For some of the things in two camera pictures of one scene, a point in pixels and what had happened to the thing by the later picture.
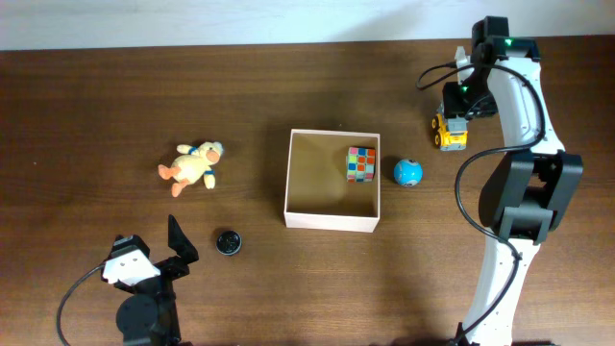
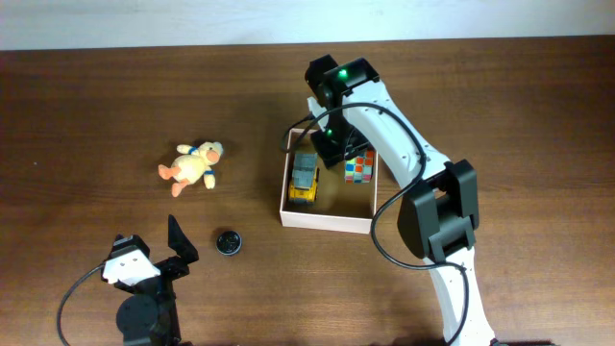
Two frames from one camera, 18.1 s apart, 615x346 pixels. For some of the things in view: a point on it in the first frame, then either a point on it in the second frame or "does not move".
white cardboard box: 319,196 does not move
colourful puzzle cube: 360,164 does not move
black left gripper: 179,267 does not move
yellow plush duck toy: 189,168 does not move
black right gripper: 457,109 → 333,157
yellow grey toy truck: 449,135 → 305,178
